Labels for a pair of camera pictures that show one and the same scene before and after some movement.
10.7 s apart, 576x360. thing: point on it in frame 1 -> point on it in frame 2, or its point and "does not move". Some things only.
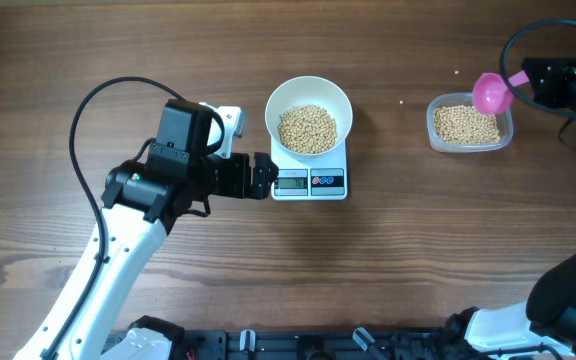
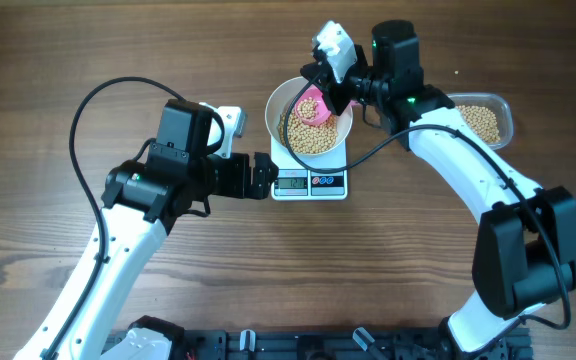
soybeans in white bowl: (307, 129) does not move
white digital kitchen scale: (321, 177) does not move
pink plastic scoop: (491, 95) -> (312, 108)
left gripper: (240, 187) does not move
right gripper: (549, 89) -> (325, 76)
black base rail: (320, 344) does not move
